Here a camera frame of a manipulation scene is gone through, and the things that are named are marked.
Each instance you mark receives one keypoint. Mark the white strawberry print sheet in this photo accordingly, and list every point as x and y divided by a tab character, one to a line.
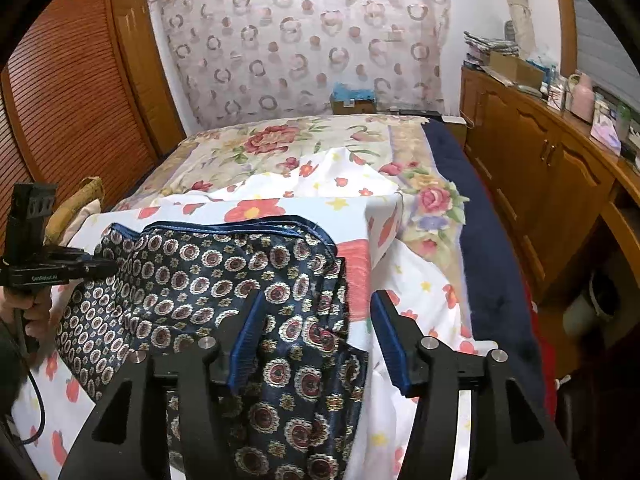
376	259

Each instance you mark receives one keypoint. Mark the floral bed quilt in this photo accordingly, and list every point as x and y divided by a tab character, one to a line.
335	157

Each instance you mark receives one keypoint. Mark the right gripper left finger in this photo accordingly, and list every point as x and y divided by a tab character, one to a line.
125	435

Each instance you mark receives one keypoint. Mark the cardboard box with blue cloth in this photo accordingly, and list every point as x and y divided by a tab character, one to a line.
345	100

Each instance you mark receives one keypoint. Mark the navy blanket edge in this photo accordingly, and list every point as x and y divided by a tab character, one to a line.
499	307

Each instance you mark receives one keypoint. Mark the wooden sideboard cabinet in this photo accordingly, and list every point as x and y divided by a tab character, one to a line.
552	184

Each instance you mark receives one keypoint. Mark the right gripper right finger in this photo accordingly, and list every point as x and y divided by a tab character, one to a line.
510	438

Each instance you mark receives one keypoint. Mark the person's left hand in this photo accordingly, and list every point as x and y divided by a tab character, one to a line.
34	309

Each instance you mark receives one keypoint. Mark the grey window blind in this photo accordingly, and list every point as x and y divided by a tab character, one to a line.
601	55

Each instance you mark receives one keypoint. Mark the cream tied window curtain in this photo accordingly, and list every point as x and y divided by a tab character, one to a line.
521	17

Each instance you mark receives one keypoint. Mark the cardboard box on cabinet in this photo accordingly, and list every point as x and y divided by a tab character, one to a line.
516	70

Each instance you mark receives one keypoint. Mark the pink kettle jug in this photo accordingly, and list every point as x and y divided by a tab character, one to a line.
581	96

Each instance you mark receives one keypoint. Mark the navy patterned silk garment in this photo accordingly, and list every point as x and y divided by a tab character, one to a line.
297	414

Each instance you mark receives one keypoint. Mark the wooden louvred wardrobe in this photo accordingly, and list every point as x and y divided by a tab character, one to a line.
84	96

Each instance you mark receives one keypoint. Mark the stack of papers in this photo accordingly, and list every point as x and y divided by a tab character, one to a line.
480	48

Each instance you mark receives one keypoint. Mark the circle patterned wall curtain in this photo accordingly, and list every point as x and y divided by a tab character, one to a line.
245	60

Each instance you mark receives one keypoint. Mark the olive folded garment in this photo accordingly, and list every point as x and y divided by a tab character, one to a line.
66	221

